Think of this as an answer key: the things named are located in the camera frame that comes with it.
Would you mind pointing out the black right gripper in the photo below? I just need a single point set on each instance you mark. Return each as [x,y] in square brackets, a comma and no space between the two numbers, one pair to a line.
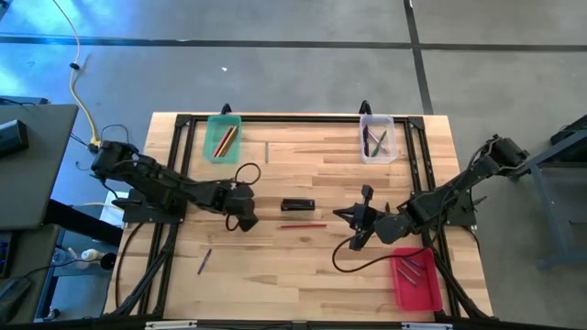
[369,217]

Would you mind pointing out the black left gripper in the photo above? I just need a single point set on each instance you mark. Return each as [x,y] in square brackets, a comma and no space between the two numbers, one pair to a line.
[240,201]

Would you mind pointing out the grey marker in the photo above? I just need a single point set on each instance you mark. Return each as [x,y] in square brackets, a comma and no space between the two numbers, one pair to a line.
[266,152]

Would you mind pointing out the black stapler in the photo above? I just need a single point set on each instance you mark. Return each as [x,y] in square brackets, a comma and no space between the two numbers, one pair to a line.
[298,205]

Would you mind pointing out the pink pencil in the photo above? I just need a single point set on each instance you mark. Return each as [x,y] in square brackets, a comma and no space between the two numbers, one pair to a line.
[222,142]

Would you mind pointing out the purple crayon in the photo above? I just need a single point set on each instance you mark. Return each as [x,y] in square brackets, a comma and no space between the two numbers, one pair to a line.
[414,264]
[204,261]

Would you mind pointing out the green pen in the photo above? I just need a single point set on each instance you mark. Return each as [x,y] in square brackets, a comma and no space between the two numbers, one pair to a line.
[384,135]

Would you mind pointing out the red plastic bin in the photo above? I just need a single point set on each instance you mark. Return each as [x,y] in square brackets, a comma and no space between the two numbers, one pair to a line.
[422,298]

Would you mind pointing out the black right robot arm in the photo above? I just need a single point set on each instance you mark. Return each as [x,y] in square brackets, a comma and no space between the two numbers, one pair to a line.
[458,187]

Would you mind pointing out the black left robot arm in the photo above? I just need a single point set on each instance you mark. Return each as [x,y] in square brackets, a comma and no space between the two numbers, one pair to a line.
[160,183]

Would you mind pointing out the dark red pencil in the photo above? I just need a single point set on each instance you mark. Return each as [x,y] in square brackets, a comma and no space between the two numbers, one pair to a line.
[224,143]

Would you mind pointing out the grey crayon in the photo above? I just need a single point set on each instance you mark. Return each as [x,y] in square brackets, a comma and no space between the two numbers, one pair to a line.
[411,269]

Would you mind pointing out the green translucent plastic bin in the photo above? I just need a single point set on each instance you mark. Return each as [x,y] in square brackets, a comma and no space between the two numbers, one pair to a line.
[214,124]

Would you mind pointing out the clear plastic bin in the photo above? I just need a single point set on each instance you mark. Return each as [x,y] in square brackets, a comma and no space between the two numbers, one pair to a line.
[392,124]

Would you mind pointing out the white label strip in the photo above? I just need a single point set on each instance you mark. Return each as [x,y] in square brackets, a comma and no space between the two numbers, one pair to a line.
[169,325]
[426,326]

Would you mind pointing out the white paper sheet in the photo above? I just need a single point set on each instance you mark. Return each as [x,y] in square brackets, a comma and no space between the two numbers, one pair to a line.
[107,215]

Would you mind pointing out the black round object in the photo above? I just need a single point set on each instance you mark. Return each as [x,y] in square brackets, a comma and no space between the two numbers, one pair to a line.
[108,261]

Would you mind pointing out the yellow power block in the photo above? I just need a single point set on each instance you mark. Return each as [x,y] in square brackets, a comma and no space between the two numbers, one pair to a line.
[95,145]

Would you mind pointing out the black desk crossbar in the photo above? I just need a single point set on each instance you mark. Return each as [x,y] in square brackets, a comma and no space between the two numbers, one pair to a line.
[82,224]

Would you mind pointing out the white bottle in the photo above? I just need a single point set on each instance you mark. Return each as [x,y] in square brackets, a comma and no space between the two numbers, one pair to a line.
[89,254]

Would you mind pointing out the grey metal stand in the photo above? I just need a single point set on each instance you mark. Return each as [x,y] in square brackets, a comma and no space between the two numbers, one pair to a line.
[550,215]

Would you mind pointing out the dark grey desk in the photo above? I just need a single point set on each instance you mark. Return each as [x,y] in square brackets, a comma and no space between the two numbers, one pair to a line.
[32,256]

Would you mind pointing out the black box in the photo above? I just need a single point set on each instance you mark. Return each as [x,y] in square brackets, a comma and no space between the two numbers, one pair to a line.
[11,137]

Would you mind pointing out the black flat device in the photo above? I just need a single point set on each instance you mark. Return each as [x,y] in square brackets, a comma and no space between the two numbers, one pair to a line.
[23,101]

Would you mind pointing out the black frame clamp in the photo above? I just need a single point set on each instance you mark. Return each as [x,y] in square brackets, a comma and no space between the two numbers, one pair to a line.
[365,107]
[226,109]

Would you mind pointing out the black aluminium table frame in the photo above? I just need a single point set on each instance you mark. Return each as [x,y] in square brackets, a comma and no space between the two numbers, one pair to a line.
[298,118]

